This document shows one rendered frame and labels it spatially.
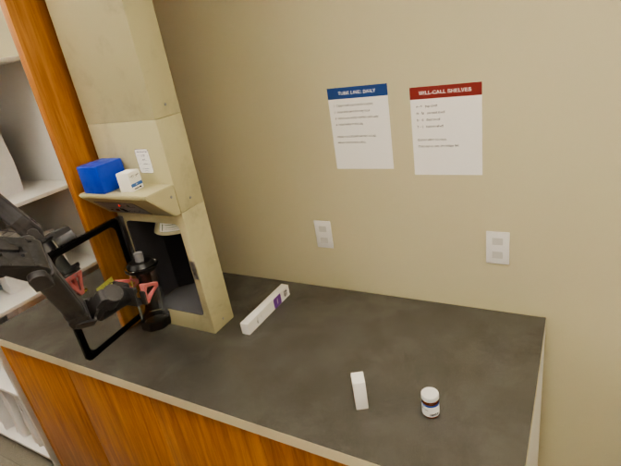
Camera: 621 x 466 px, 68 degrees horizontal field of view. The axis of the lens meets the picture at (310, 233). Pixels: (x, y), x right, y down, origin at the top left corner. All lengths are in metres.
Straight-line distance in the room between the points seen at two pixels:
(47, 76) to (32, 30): 0.13
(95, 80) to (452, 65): 1.07
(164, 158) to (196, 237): 0.28
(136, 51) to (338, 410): 1.14
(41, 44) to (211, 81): 0.56
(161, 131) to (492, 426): 1.21
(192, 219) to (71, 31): 0.66
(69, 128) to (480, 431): 1.52
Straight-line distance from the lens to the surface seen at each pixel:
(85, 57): 1.65
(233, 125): 1.86
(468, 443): 1.26
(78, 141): 1.77
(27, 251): 1.16
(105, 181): 1.61
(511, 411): 1.34
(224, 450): 1.63
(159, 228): 1.69
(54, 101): 1.75
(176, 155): 1.54
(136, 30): 1.49
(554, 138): 1.47
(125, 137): 1.61
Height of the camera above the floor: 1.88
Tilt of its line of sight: 23 degrees down
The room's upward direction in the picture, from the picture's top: 9 degrees counter-clockwise
